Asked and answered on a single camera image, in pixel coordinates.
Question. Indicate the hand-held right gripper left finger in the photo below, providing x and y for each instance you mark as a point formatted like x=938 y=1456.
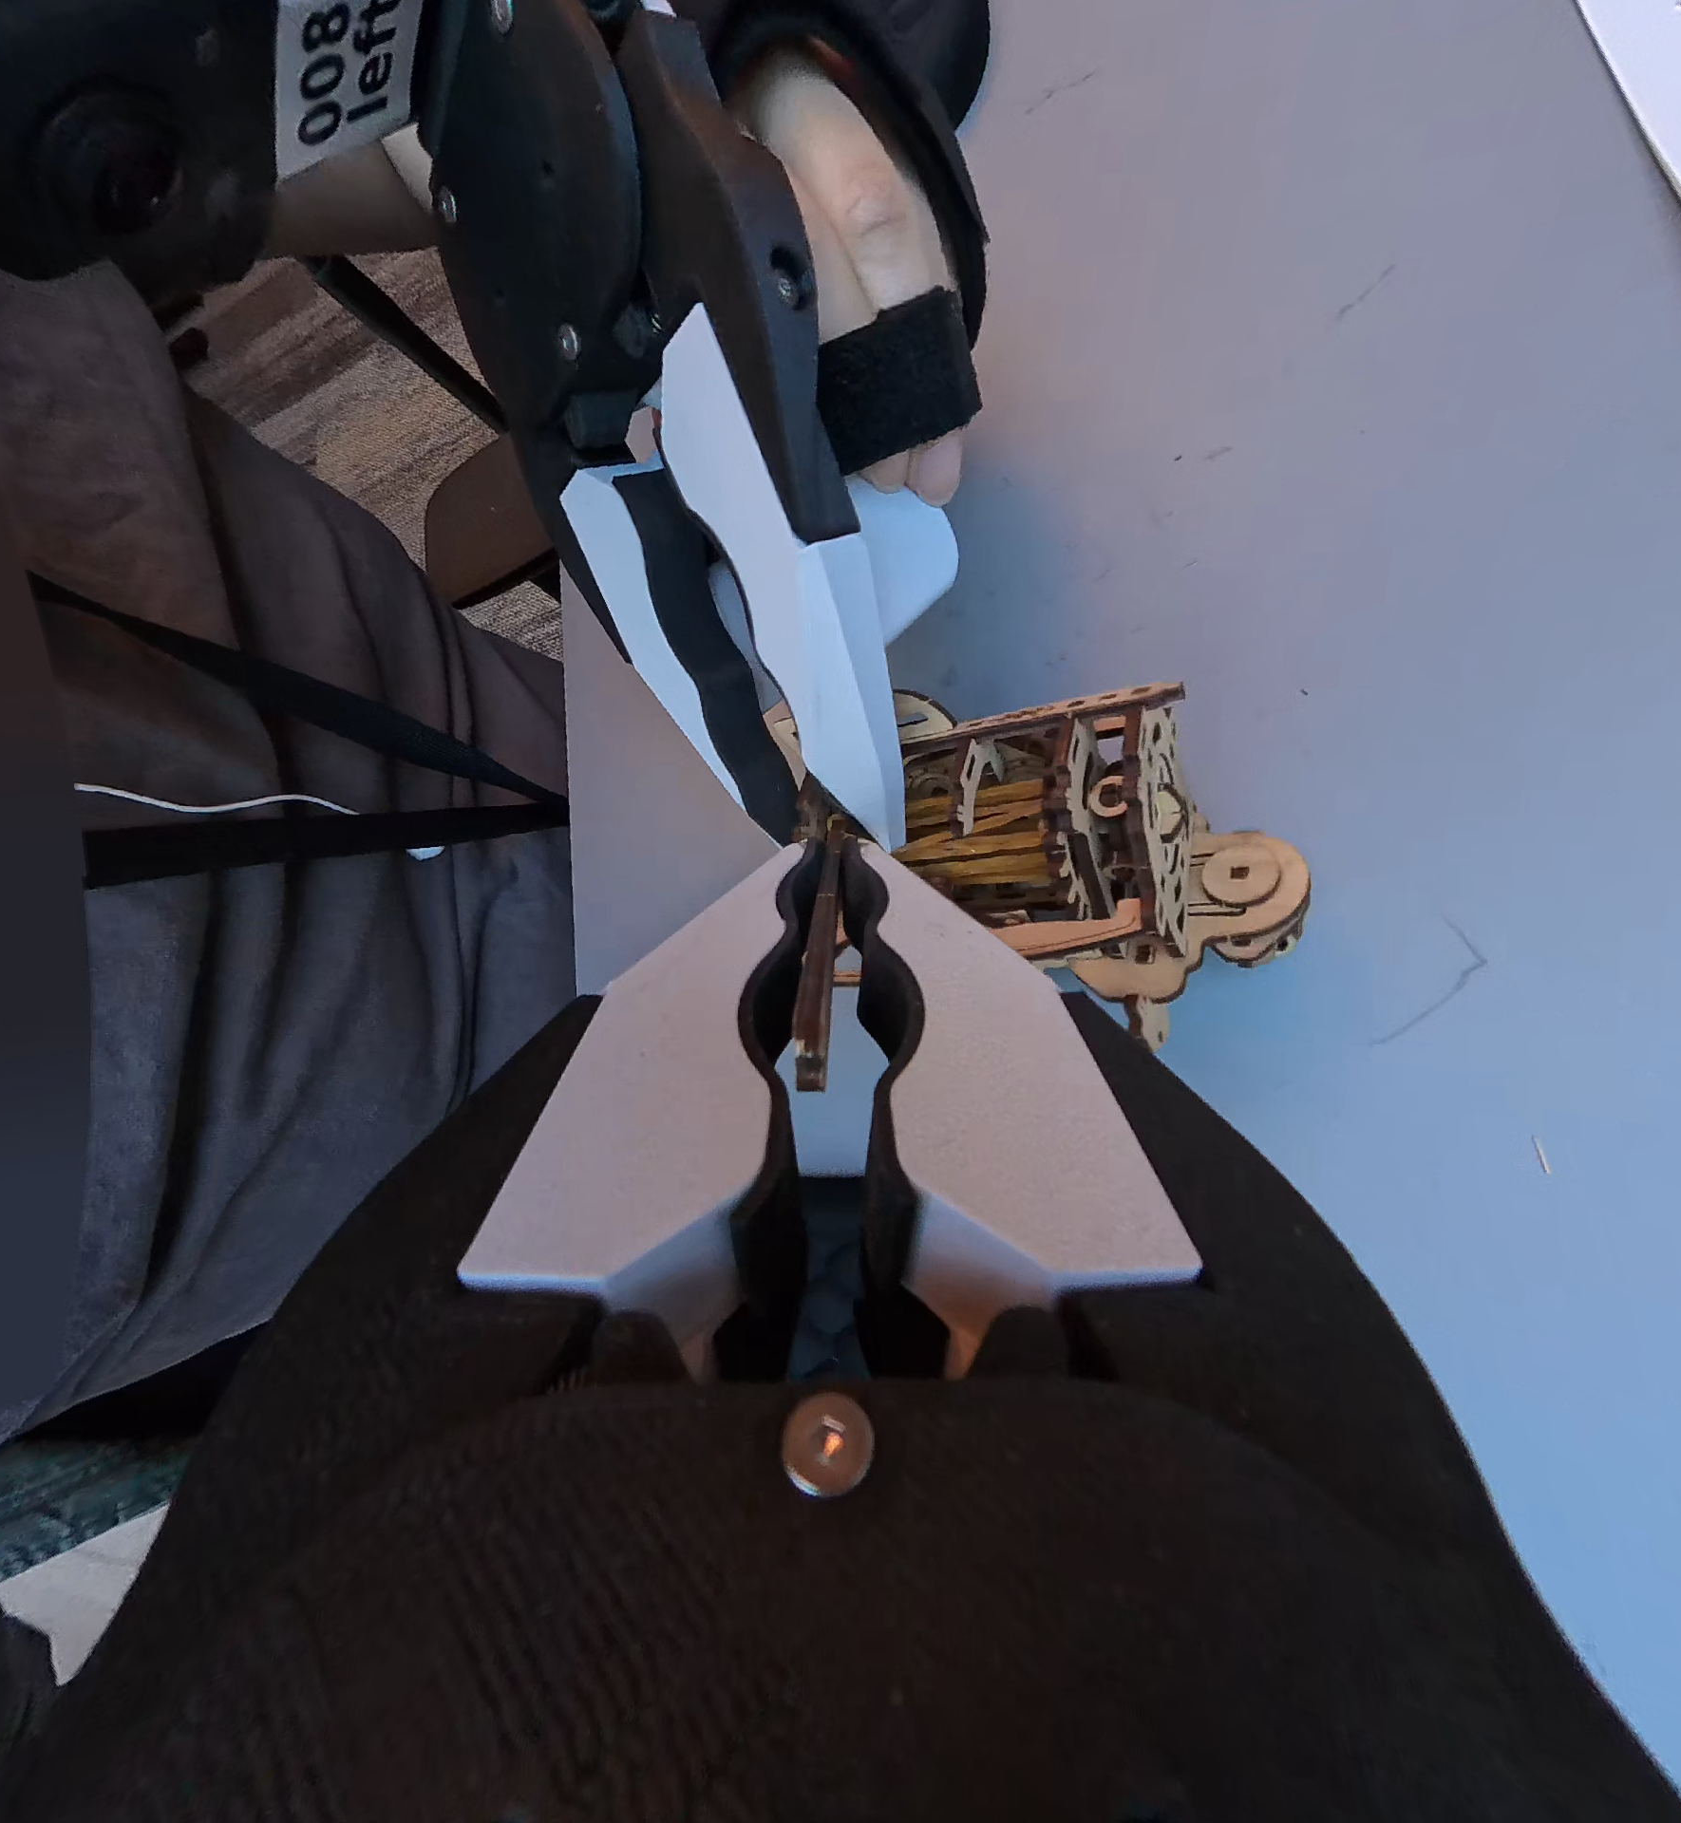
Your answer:
x=613 y=1139

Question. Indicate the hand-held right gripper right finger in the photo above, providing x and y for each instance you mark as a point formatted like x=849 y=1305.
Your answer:
x=1025 y=1125

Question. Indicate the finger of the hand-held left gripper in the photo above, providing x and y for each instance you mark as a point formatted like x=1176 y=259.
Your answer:
x=813 y=640
x=613 y=571

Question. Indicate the small wooden part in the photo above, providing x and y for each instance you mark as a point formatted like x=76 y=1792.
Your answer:
x=824 y=982

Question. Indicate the wooden model vehicle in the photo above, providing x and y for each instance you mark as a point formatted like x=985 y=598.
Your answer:
x=1111 y=841

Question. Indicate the person's left hand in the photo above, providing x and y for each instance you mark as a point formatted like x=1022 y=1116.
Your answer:
x=861 y=213

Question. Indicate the person's grey trousers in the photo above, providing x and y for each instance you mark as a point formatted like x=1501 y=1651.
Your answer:
x=285 y=1067

